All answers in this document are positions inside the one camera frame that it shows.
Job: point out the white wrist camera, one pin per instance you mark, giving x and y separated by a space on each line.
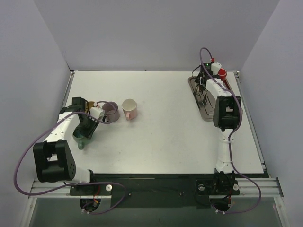
97 112
215 67

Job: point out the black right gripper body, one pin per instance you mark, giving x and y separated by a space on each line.
202 80

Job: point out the pink ceramic mug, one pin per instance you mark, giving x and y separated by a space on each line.
129 107

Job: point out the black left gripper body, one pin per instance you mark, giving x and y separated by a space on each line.
85 130

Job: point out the red mug black handle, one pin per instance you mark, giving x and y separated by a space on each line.
222 73

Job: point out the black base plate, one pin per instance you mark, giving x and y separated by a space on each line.
167 199

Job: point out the aluminium frame rail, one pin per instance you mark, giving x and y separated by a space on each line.
264 187

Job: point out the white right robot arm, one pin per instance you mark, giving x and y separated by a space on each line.
227 127

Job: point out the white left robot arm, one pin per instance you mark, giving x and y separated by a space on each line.
53 157

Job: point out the tan yellow ceramic mug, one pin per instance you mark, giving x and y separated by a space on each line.
89 105

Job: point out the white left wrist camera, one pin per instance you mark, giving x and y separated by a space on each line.
97 112

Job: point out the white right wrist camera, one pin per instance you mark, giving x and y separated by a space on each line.
215 67

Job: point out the teal speckled ceramic mug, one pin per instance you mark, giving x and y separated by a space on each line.
81 140

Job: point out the purple ceramic mug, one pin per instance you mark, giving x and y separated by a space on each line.
111 112

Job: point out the silver metal tray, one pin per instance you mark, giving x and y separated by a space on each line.
210 96

